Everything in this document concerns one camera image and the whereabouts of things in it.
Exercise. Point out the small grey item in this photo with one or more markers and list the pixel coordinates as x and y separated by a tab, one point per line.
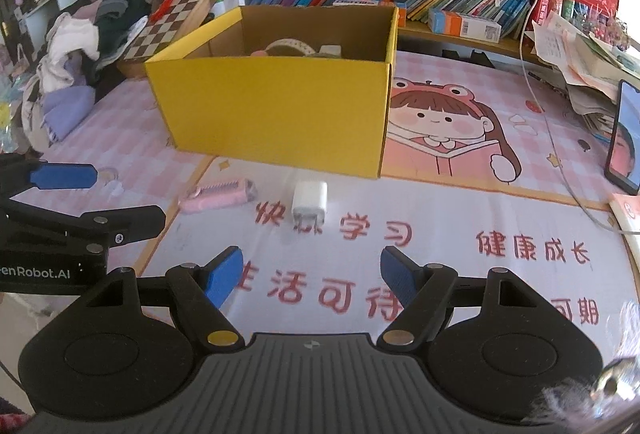
330	51

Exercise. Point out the black smartphone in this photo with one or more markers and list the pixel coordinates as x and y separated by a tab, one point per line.
625	144

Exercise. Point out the stack of papers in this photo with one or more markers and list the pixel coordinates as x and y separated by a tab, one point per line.
585	59

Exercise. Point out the pink soft item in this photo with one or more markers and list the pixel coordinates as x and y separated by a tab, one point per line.
257	54

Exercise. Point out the dotted beige tape roll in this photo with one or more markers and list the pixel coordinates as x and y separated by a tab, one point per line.
292	46

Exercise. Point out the white charger plug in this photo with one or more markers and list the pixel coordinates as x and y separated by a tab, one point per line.
310	201

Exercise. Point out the wooden chessboard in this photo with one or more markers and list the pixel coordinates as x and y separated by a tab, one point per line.
170	21

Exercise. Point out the colourful plastic bags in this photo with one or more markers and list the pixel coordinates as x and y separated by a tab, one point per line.
11	114

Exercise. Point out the pink printed desk mat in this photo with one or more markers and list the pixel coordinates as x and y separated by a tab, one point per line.
475	224

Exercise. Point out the pile of clothes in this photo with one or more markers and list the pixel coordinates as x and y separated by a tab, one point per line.
75	64

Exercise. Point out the orange white carton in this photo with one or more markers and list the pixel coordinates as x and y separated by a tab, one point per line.
465	25
357	2

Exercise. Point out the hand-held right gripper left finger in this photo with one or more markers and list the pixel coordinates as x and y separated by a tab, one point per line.
224	275

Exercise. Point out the pink booklet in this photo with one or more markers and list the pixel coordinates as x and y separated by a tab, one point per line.
627	211

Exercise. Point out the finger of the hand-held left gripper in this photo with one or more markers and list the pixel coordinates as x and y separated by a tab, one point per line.
65	176
130	221

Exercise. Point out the yellow cardboard box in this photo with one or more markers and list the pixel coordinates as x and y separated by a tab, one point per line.
280	114

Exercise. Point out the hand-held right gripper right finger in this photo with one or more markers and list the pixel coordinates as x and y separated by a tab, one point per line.
400	275

